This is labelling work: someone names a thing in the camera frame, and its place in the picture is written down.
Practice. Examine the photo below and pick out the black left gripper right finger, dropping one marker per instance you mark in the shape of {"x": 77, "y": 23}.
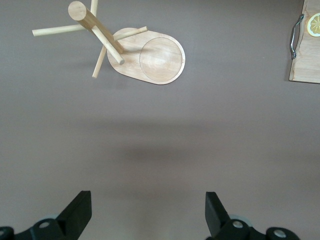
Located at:
{"x": 217, "y": 217}

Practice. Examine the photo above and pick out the wooden cup rack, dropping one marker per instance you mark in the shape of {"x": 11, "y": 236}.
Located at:
{"x": 162, "y": 62}

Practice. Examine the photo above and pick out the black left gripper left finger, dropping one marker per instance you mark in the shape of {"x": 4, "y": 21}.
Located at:
{"x": 72, "y": 215}

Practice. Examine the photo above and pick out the dried lemon slice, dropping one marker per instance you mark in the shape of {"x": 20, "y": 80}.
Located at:
{"x": 315, "y": 25}

